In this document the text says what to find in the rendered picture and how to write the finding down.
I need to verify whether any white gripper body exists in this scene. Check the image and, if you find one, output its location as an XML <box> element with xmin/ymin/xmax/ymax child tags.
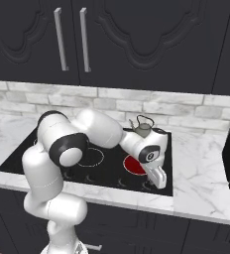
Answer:
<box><xmin>145</xmin><ymin>164</ymin><xmax>169</xmax><ymax>191</ymax></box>

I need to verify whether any black glass hob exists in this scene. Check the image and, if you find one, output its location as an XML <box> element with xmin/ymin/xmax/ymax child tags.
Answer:
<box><xmin>0</xmin><ymin>125</ymin><xmax>174</xmax><ymax>197</ymax></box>

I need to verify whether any grey kettle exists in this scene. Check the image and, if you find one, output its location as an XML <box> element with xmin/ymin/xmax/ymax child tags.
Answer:
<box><xmin>129</xmin><ymin>114</ymin><xmax>156</xmax><ymax>139</ymax></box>

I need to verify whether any dark lower cupboard front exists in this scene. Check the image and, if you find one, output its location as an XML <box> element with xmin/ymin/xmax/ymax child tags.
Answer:
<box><xmin>74</xmin><ymin>200</ymin><xmax>191</xmax><ymax>254</ymax></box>
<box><xmin>180</xmin><ymin>218</ymin><xmax>230</xmax><ymax>254</ymax></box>
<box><xmin>0</xmin><ymin>186</ymin><xmax>52</xmax><ymax>254</ymax></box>

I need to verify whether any silver lower cupboard handle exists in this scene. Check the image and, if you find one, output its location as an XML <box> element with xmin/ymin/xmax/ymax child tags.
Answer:
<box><xmin>83</xmin><ymin>243</ymin><xmax>103</xmax><ymax>252</ymax></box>

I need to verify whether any silver cupboard handle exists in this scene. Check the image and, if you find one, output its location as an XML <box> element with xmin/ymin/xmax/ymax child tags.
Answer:
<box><xmin>83</xmin><ymin>243</ymin><xmax>103</xmax><ymax>252</ymax></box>
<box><xmin>53</xmin><ymin>7</ymin><xmax>70</xmax><ymax>72</ymax></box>
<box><xmin>78</xmin><ymin>7</ymin><xmax>92</xmax><ymax>73</ymax></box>

